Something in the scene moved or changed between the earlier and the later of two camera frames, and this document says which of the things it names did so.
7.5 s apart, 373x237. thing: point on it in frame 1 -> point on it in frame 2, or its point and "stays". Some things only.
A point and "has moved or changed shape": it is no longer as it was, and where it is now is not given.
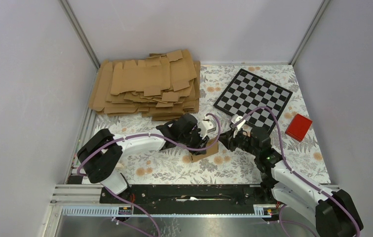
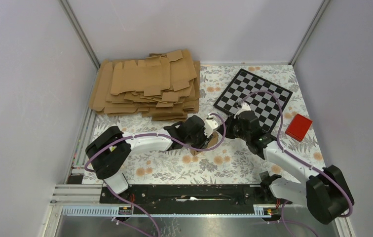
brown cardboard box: x=213 y=149 has moved or changed shape
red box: x=298 y=127 stays
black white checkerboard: x=246 y=92 stays
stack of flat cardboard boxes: x=165 y=86 stays
